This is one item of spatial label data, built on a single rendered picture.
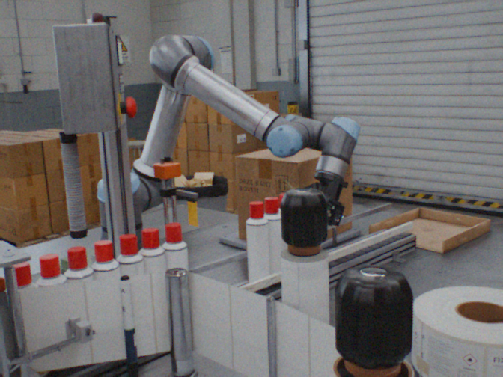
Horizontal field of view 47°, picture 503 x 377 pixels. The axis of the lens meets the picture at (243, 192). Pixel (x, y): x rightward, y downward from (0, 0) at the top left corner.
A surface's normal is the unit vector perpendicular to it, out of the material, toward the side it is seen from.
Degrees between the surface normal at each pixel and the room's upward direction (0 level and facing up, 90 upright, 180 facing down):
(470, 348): 90
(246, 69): 90
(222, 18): 90
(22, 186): 88
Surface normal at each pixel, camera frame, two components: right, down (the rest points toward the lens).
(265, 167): -0.65, 0.19
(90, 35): 0.13, 0.21
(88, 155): 0.77, 0.11
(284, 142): -0.39, 0.24
